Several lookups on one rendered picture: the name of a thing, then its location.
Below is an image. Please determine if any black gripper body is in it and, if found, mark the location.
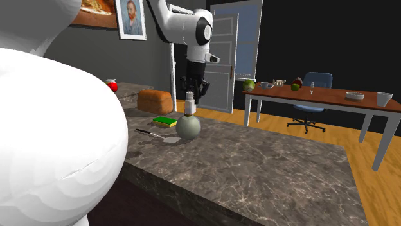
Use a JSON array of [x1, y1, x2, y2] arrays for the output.
[[186, 60, 206, 84]]

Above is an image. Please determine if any framed portrait painting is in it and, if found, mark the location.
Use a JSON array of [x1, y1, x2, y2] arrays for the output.
[[114, 0, 148, 41]]

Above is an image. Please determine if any framed food picture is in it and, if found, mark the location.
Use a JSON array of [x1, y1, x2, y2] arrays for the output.
[[69, 0, 120, 30]]

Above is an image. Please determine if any brown table with white legs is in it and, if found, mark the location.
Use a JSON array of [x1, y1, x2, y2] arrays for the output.
[[242, 76, 401, 172]]

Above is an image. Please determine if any blue office chair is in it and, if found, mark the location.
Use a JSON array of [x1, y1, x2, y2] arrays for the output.
[[286, 71, 334, 135]]

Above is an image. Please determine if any brown bread loaf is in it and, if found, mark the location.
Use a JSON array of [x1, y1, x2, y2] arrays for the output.
[[137, 89, 174, 116]]

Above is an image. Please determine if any grey-green round ball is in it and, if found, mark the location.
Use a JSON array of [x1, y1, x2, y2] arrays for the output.
[[175, 114, 202, 141]]

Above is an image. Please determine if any white salt shaker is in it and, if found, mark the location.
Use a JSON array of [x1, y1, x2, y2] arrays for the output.
[[184, 91, 197, 117]]

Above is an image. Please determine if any black-handled metal spatula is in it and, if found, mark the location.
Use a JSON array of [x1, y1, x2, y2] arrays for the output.
[[134, 128, 182, 144]]

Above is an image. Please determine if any grey panel door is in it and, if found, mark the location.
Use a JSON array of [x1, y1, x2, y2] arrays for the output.
[[196, 12, 240, 114]]

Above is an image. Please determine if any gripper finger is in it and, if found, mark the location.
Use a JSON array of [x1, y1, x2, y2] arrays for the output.
[[179, 76, 193, 93], [193, 80, 211, 105]]

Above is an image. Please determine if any green and yellow sponge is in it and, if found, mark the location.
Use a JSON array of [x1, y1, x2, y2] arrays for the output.
[[152, 116, 179, 129]]

